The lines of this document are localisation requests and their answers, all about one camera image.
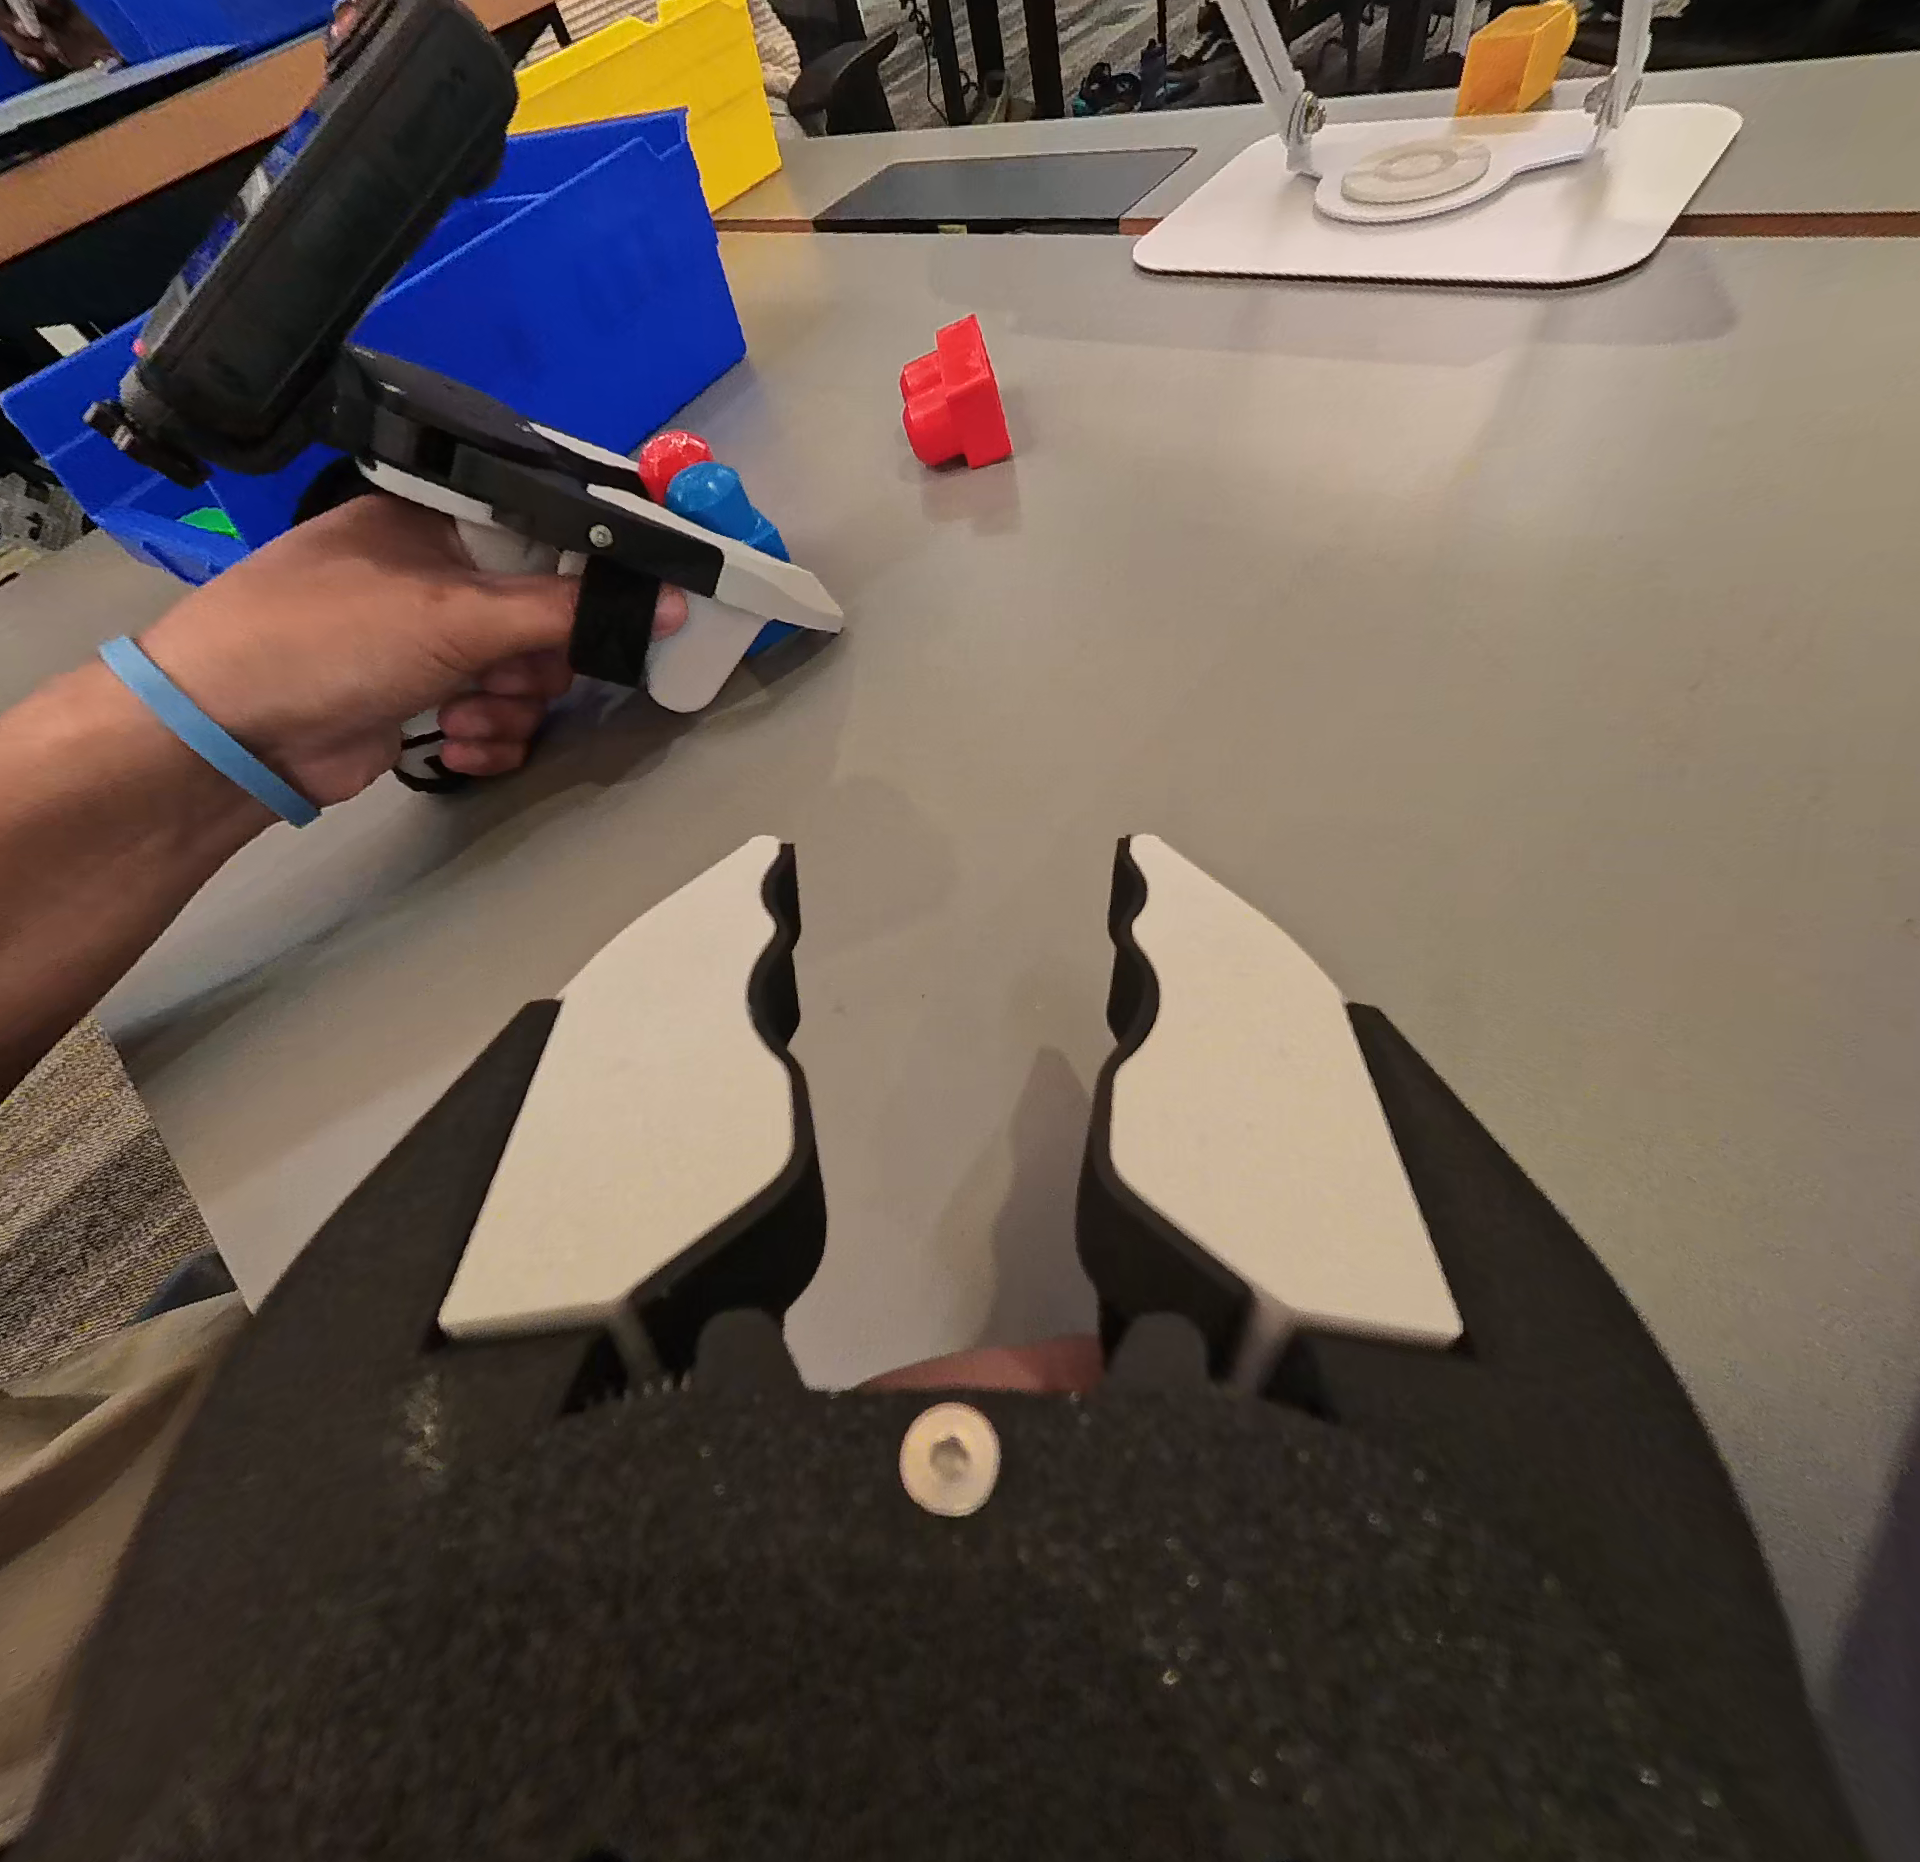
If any small orange cube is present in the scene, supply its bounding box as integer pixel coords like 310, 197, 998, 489
1463, 0, 1578, 114

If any white document stand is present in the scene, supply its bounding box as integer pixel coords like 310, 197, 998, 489
1133, 0, 1744, 285

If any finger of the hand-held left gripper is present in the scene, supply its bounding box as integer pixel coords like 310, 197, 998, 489
571, 507, 848, 645

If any red double toy block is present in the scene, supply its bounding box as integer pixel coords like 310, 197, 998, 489
900, 311, 1016, 474

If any wooden shelf board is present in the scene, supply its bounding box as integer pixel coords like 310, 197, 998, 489
0, 0, 573, 268

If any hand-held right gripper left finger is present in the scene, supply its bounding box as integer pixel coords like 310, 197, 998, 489
439, 833, 827, 1348

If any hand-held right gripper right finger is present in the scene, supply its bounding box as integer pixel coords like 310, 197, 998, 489
1077, 833, 1467, 1352

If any blue toy block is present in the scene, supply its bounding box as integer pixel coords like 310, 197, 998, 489
669, 462, 800, 659

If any person's left hand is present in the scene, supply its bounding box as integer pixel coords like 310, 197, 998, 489
136, 490, 693, 813

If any yellow plastic bin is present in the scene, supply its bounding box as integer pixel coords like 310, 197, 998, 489
512, 0, 783, 214

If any black inset table panel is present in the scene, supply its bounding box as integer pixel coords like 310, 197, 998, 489
811, 146, 1196, 235

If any person's left forearm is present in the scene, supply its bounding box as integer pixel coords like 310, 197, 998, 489
0, 664, 273, 1089

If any blue wristband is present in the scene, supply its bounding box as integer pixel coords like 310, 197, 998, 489
98, 639, 324, 828

